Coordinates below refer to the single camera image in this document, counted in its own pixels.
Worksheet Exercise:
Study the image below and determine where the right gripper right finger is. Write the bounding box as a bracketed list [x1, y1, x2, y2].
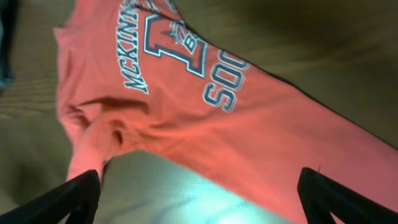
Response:
[297, 167, 397, 224]

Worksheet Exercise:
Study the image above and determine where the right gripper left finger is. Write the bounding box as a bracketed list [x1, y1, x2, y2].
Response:
[1, 170, 101, 224]

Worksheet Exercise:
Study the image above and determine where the red printed t-shirt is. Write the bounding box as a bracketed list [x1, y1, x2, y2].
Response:
[55, 0, 397, 223]

